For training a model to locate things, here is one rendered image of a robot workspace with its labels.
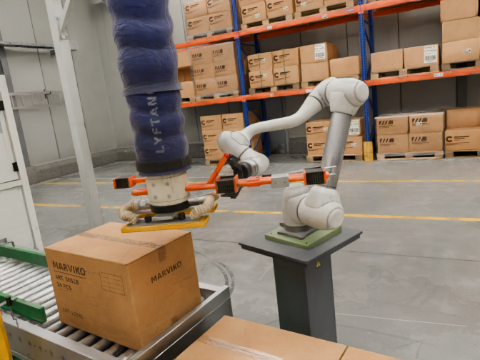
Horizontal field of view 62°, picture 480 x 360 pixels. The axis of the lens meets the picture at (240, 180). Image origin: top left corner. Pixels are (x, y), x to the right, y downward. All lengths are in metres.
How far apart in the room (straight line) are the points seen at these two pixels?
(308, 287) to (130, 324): 0.95
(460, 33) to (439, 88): 1.65
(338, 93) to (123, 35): 1.03
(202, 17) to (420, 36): 4.78
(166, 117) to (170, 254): 0.64
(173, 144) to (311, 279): 1.11
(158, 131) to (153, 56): 0.27
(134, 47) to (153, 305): 1.05
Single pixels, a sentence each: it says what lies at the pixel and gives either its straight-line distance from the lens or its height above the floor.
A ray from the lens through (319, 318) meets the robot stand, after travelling 2.40.
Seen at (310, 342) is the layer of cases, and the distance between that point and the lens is 1.77.
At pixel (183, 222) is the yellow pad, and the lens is 1.57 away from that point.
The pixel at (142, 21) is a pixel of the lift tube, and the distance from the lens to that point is 1.58.
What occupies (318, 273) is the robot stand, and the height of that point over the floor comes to 0.56.
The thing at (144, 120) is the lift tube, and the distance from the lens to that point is 1.56.
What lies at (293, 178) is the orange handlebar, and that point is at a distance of 1.57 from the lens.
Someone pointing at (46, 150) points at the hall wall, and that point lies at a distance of 12.21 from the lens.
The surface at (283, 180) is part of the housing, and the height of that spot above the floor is 1.21.
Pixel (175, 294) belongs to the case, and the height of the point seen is 0.70.
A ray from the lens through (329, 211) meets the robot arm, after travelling 1.96.
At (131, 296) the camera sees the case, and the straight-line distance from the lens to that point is 1.75.
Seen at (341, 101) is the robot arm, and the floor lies 1.47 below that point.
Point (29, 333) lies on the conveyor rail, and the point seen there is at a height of 0.59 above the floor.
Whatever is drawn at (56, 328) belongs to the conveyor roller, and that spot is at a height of 0.53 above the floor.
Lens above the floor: 1.54
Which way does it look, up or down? 11 degrees down
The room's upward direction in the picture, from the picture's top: 7 degrees counter-clockwise
